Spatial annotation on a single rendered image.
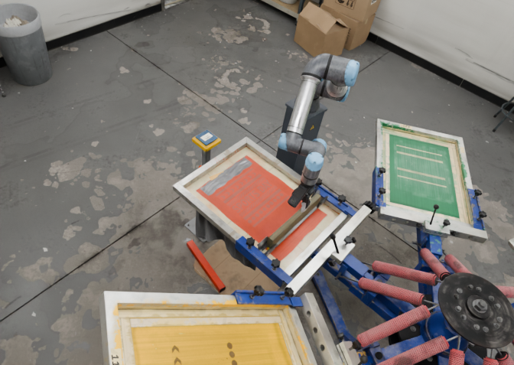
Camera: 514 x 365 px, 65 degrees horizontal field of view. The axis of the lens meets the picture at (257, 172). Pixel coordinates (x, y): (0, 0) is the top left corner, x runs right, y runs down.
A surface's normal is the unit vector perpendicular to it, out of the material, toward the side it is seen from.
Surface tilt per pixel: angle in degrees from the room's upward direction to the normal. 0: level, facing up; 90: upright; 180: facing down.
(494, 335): 0
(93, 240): 0
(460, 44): 90
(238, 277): 0
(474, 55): 90
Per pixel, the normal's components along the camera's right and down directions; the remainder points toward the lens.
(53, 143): 0.11, -0.66
